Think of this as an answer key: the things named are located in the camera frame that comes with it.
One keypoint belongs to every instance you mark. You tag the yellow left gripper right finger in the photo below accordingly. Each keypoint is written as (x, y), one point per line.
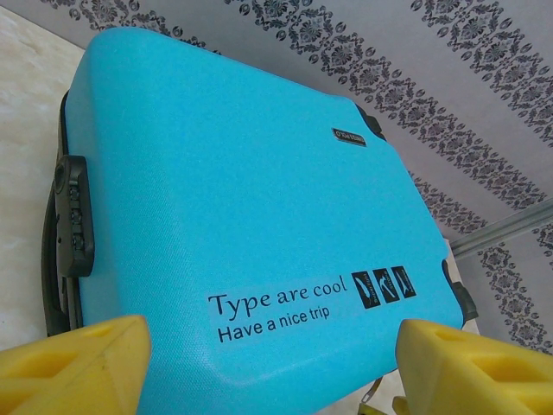
(475, 376)

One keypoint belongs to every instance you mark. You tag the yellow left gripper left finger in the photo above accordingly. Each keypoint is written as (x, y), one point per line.
(65, 372)

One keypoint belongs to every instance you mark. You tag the turquoise hard-shell suitcase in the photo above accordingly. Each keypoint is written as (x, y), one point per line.
(237, 194)

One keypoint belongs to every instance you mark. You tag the aluminium frame post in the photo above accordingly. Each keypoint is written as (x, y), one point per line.
(505, 231)

